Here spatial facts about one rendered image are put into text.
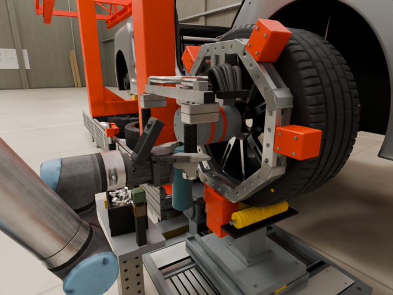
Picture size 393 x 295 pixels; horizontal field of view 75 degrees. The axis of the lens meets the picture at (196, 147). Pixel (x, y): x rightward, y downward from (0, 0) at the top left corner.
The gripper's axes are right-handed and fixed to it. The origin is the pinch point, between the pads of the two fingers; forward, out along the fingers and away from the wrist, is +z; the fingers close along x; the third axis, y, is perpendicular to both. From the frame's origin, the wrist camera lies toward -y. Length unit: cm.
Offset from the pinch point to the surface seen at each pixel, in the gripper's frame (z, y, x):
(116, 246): -19.7, 38.0, -20.7
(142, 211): -11.4, 23.9, -15.5
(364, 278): 96, 83, 9
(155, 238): -6.4, 37.9, -18.1
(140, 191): -11.7, 17.0, -15.7
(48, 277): -45, 83, -75
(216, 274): 21, 66, -18
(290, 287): 45, 68, 3
